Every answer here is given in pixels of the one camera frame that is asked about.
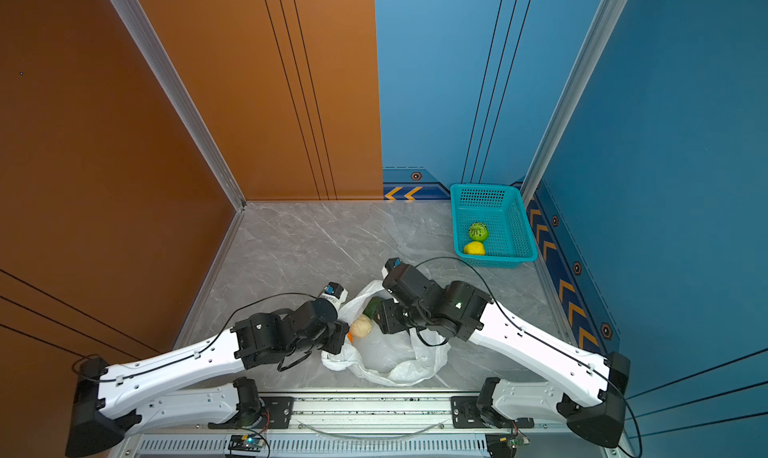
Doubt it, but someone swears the white plastic bag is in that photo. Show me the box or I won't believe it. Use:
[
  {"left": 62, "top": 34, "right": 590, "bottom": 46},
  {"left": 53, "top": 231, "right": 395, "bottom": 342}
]
[{"left": 320, "top": 279, "right": 451, "bottom": 387}]

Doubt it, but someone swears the yellow lemon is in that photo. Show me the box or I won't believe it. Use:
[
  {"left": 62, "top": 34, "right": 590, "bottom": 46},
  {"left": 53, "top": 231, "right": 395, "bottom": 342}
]
[{"left": 463, "top": 241, "right": 486, "bottom": 256}]

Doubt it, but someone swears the green fruit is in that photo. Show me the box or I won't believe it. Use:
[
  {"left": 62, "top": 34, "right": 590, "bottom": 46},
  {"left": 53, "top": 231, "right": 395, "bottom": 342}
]
[{"left": 468, "top": 222, "right": 489, "bottom": 242}]

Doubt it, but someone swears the teal plastic basket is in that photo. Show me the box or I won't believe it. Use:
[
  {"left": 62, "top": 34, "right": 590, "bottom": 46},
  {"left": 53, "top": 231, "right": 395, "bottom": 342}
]
[{"left": 450, "top": 183, "right": 538, "bottom": 269}]

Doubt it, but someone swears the green avocado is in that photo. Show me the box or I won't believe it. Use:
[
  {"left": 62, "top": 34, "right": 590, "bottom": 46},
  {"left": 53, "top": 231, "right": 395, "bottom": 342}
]
[{"left": 363, "top": 296, "right": 383, "bottom": 320}]

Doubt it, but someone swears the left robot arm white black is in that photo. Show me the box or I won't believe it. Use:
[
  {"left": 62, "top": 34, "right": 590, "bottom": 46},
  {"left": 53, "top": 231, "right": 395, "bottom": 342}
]
[{"left": 65, "top": 297, "right": 350, "bottom": 457}]

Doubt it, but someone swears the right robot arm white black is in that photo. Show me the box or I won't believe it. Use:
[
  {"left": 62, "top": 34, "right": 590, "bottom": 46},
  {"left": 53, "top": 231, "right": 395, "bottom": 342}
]
[{"left": 375, "top": 258, "right": 631, "bottom": 448}]

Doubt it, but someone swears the beige round fruit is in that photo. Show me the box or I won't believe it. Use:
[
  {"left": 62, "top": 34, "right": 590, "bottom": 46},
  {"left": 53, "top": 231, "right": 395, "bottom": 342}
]
[{"left": 349, "top": 315, "right": 373, "bottom": 338}]

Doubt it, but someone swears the left green circuit board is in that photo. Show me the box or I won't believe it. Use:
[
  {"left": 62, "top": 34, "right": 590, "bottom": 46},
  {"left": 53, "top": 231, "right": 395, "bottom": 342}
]
[{"left": 226, "top": 433, "right": 271, "bottom": 457}]

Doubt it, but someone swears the right circuit board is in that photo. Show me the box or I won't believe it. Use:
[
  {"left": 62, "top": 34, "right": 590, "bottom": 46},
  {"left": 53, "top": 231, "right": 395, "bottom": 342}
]
[{"left": 485, "top": 434, "right": 530, "bottom": 458}]

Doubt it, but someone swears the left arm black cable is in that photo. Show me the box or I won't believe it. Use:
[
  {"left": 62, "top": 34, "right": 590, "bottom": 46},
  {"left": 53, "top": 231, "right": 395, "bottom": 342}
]
[{"left": 70, "top": 292, "right": 322, "bottom": 378}]

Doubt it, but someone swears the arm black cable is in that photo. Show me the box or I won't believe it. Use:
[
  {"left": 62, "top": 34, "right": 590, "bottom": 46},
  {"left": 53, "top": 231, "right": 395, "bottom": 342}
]
[
  {"left": 70, "top": 292, "right": 322, "bottom": 378},
  {"left": 413, "top": 256, "right": 643, "bottom": 458}
]

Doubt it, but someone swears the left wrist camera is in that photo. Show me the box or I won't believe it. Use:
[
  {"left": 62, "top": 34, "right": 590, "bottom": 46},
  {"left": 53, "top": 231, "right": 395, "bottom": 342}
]
[{"left": 319, "top": 282, "right": 348, "bottom": 310}]

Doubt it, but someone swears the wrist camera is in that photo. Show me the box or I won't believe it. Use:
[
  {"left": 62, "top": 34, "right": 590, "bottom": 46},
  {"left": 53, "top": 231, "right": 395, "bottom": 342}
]
[
  {"left": 382, "top": 257, "right": 402, "bottom": 278},
  {"left": 319, "top": 282, "right": 348, "bottom": 310}
]

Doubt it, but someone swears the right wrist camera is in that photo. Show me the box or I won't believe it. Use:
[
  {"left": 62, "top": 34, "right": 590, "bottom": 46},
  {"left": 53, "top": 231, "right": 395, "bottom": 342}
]
[{"left": 382, "top": 257, "right": 402, "bottom": 278}]

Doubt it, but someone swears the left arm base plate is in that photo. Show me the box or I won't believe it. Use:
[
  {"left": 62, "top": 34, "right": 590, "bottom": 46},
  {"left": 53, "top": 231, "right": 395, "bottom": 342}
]
[{"left": 207, "top": 396, "right": 294, "bottom": 431}]

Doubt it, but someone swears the aluminium mounting rail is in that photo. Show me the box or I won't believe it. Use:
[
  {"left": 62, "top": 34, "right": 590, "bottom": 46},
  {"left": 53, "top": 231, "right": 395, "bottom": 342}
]
[{"left": 102, "top": 389, "right": 630, "bottom": 457}]

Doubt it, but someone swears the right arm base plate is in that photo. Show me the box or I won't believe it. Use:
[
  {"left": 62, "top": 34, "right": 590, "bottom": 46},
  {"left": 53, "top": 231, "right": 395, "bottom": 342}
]
[{"left": 450, "top": 396, "right": 535, "bottom": 429}]

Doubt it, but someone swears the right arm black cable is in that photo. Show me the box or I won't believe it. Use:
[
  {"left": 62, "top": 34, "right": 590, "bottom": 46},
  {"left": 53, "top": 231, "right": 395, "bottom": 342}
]
[{"left": 413, "top": 256, "right": 643, "bottom": 458}]

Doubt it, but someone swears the left aluminium corner post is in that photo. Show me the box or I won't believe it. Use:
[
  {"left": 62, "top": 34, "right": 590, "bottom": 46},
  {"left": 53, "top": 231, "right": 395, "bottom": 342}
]
[{"left": 97, "top": 0, "right": 248, "bottom": 211}]

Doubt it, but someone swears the aluminium corner post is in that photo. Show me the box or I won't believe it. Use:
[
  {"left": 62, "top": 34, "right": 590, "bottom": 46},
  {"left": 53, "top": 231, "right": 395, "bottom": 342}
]
[
  {"left": 97, "top": 0, "right": 248, "bottom": 211},
  {"left": 520, "top": 0, "right": 628, "bottom": 207}
]

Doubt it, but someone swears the right aluminium corner post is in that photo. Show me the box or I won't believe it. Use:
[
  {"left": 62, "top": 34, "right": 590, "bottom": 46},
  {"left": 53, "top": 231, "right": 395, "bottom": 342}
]
[{"left": 520, "top": 0, "right": 628, "bottom": 207}]

